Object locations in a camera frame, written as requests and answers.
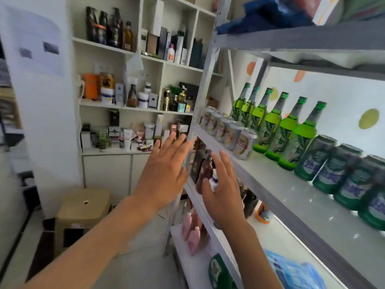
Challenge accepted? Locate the person's right hand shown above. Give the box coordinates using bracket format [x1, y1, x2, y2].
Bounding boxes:
[202, 150, 248, 230]

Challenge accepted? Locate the person's left hand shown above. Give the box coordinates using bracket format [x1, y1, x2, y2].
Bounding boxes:
[132, 132, 193, 212]

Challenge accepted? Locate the person's left forearm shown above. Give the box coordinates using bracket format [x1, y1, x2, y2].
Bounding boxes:
[18, 192, 160, 289]

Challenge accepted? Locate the person's right forearm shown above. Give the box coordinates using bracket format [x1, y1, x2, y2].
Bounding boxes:
[221, 220, 283, 289]

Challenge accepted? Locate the small white blue bottle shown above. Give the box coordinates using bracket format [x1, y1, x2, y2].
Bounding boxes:
[209, 170, 219, 193]

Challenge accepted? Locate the brown pump bottle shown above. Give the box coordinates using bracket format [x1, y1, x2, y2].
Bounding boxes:
[196, 156, 214, 195]

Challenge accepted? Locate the black carton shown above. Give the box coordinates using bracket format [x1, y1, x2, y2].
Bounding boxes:
[190, 149, 209, 184]

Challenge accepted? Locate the silver red drink can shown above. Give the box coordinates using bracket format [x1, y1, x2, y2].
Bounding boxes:
[207, 111, 224, 136]
[223, 121, 244, 151]
[233, 128, 258, 161]
[214, 116, 233, 143]
[200, 106, 215, 130]

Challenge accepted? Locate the pile of small cosmetic boxes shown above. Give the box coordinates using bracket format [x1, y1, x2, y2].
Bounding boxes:
[81, 110, 190, 153]

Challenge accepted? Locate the gold teal perfume bottle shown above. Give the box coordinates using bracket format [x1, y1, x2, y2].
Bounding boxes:
[177, 87, 187, 113]

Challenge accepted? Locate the dark glass bottle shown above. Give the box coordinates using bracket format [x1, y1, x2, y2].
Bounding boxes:
[243, 191, 259, 219]

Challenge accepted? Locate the white wooden shelf cabinet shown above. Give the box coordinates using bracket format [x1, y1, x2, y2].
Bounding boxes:
[68, 0, 224, 196]

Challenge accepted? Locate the dark gift box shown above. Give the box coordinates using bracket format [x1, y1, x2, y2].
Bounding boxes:
[179, 82, 199, 103]

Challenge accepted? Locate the brown glass bottle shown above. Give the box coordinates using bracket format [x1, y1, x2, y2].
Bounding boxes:
[127, 84, 138, 108]

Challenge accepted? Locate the row of green glass bottles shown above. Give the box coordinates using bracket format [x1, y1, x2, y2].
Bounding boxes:
[230, 82, 327, 171]

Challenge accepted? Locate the pale blue box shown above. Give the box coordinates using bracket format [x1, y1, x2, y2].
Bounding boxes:
[115, 83, 125, 106]

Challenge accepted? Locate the white jar with dark band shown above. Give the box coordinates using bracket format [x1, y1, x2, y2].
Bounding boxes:
[101, 88, 115, 104]

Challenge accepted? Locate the green round packet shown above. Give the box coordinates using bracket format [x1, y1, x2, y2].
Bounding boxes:
[208, 253, 238, 289]

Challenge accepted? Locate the grey metal shelf rack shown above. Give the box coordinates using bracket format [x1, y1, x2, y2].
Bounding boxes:
[164, 0, 385, 289]

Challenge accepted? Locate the gold brown jar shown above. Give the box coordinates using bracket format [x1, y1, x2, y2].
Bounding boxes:
[100, 73, 115, 89]

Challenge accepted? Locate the white paper note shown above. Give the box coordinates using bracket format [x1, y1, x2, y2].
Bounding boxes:
[126, 52, 144, 79]

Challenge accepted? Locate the green drink can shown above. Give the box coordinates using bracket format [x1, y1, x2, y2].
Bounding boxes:
[334, 154, 385, 211]
[358, 183, 385, 231]
[294, 135, 337, 181]
[313, 143, 364, 194]

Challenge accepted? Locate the orange container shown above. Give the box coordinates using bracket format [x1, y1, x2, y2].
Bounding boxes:
[84, 73, 100, 100]

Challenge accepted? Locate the dark blue box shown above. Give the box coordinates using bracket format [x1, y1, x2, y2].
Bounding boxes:
[189, 39, 204, 68]

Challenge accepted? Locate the beige plastic stool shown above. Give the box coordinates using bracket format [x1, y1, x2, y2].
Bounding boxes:
[54, 188, 112, 257]

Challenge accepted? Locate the white slim box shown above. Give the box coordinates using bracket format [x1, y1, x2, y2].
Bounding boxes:
[174, 34, 184, 64]

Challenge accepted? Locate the black tall box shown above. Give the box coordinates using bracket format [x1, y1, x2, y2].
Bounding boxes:
[158, 27, 168, 60]

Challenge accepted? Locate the brown cardboard carton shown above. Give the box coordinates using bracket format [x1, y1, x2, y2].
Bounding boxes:
[146, 34, 159, 55]

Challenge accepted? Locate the amber glass bottle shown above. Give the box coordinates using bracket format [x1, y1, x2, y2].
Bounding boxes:
[123, 21, 134, 52]

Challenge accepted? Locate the blue plastic bag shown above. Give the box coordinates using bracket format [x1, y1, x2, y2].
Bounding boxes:
[263, 250, 327, 289]

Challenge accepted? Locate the dark tall bottle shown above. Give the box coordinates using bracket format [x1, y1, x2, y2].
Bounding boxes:
[108, 7, 123, 48]

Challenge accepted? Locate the tall white box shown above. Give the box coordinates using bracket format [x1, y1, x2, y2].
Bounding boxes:
[150, 0, 164, 36]

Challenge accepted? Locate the dark slim bottle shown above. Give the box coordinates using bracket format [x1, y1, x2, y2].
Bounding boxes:
[99, 11, 108, 45]

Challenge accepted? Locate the dark bottle with orange band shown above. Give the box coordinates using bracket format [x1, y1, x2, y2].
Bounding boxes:
[86, 6, 99, 42]

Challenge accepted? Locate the blue cloth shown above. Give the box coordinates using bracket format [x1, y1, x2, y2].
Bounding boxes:
[215, 0, 324, 35]

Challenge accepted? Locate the white paper poster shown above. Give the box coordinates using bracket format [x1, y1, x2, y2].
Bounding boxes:
[0, 3, 65, 78]

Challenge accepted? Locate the white orange box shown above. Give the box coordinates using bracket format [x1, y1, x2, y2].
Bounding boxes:
[311, 0, 343, 26]

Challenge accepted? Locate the green round wall sticker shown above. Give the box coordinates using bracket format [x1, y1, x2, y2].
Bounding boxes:
[359, 109, 379, 130]

